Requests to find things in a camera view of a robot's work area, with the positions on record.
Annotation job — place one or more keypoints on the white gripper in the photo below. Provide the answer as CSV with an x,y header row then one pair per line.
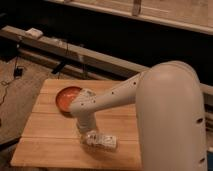
x,y
86,123

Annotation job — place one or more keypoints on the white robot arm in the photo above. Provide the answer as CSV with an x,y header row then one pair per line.
x,y
170,115

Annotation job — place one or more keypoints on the orange ceramic bowl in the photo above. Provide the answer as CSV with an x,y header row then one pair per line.
x,y
65,97

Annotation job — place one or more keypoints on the wooden board table top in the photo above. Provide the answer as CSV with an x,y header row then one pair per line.
x,y
51,139

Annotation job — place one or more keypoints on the long wooden beam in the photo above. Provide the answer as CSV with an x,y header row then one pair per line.
x,y
72,52

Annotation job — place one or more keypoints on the black power adapter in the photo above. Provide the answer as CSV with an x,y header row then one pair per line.
x,y
18,72

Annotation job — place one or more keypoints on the small white box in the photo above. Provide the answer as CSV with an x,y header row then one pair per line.
x,y
35,33

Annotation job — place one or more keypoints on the blue box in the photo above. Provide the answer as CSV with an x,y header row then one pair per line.
x,y
210,159

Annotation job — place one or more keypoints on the upper wooden shelf edge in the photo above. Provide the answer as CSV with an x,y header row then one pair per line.
x,y
193,15

